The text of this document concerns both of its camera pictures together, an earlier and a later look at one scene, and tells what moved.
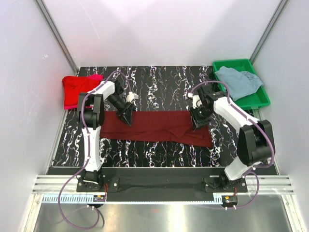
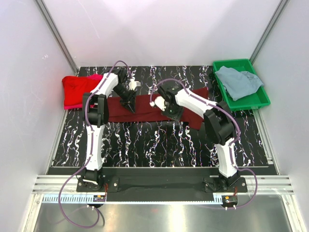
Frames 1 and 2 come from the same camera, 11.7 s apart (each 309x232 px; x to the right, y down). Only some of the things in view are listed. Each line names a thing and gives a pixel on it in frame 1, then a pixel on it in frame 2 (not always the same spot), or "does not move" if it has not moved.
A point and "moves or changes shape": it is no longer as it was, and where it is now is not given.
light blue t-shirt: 239,82 does not move
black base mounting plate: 161,184 does not move
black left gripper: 127,114 -> 130,102
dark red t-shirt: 175,126 moves or changes shape
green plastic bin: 257,98 does not move
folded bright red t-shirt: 72,85 does not move
